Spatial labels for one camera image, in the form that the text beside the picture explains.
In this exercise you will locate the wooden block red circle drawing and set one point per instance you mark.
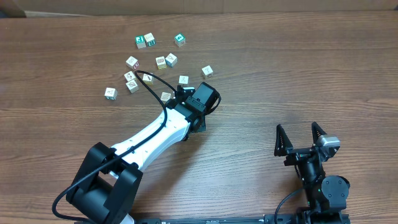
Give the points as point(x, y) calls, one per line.
point(132, 86)

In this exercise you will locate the wooden block green number side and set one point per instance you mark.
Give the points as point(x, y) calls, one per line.
point(149, 39)

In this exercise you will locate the wooden pineapple block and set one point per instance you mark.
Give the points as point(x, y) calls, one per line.
point(161, 63)

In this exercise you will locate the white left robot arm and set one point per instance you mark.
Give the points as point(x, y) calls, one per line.
point(106, 184)

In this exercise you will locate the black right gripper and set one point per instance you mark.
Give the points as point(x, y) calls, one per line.
point(284, 148)

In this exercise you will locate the wooden turtle block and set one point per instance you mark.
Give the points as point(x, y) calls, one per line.
point(165, 96)

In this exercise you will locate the wooden block yellow side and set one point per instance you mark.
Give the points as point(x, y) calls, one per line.
point(148, 79)

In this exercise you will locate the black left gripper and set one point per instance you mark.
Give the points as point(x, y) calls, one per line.
point(202, 125)

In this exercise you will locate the wooden elephant block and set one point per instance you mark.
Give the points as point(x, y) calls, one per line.
point(183, 80)

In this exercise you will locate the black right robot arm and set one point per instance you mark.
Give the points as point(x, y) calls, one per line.
point(326, 195)

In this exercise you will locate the wooden block blue side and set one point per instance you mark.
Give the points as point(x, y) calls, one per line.
point(171, 60)

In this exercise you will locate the wooden block red side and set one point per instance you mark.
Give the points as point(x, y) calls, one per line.
point(132, 63)

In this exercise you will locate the green picture block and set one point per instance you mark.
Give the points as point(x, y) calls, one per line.
point(140, 41)

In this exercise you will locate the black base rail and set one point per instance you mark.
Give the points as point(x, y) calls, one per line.
point(266, 219)

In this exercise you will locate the green number four block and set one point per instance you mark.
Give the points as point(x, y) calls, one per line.
point(180, 40)

